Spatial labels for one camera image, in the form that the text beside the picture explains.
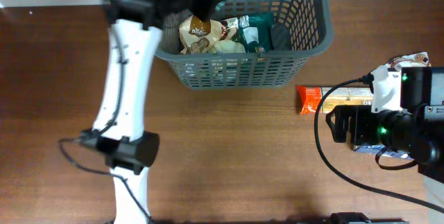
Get green coffee bean bag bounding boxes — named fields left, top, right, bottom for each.
left=211, top=12, right=275, bottom=53

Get beige cookie packet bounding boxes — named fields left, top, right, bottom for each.
left=387, top=52, right=431, bottom=71

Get beige brown snack pouch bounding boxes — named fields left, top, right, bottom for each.
left=178, top=15, right=226, bottom=54

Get orange biscuit packet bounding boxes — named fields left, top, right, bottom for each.
left=296, top=86, right=373, bottom=114

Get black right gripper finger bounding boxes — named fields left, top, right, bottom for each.
left=331, top=128, right=348, bottom=143
left=325, top=105, right=348, bottom=129

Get blue snack packet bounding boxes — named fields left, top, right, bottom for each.
left=352, top=144, right=412, bottom=160

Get black device at table edge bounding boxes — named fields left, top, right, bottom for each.
left=327, top=212, right=409, bottom=224

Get grey plastic lattice basket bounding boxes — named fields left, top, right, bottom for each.
left=156, top=0, right=334, bottom=89

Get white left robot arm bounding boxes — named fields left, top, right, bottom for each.
left=78, top=0, right=226, bottom=223

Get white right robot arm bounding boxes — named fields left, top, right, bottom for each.
left=321, top=66, right=443, bottom=223

